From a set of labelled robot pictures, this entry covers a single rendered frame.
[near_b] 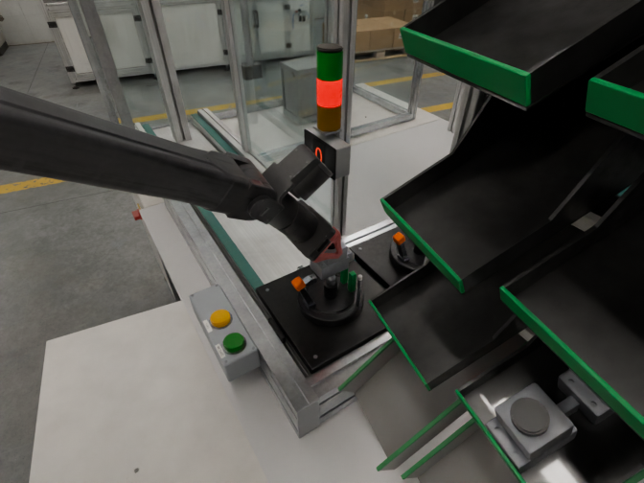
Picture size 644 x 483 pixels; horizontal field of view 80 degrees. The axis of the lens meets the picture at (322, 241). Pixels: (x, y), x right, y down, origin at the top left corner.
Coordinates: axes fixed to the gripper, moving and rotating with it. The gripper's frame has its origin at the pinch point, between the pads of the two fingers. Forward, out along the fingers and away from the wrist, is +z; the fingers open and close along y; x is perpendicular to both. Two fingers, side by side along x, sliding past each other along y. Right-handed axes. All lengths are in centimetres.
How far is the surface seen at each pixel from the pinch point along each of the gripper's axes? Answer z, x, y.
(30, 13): 32, 70, 811
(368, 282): 18.6, 1.4, 0.0
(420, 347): -9.8, 0.4, -28.3
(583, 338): -22.1, -9.9, -40.9
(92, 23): -33, -1, 82
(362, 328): 13.1, 8.3, -9.3
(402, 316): -9.1, -0.8, -23.8
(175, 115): 8, 6, 105
